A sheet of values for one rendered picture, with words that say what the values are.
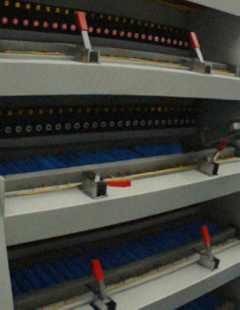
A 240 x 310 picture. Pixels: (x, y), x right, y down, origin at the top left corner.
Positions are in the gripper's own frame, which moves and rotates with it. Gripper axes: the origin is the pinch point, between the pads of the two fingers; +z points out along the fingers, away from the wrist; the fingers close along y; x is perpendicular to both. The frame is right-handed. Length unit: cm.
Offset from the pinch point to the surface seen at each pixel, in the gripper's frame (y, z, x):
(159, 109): 1.1, 10.3, 9.4
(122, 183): -27.2, -8.0, -5.8
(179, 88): -8.3, -4.8, 9.1
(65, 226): -32.9, -0.8, -10.2
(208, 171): -1.0, -1.2, -5.9
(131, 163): -16.5, 2.1, -2.2
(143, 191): -18.5, -1.8, -7.2
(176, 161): -5.1, 2.7, -3.0
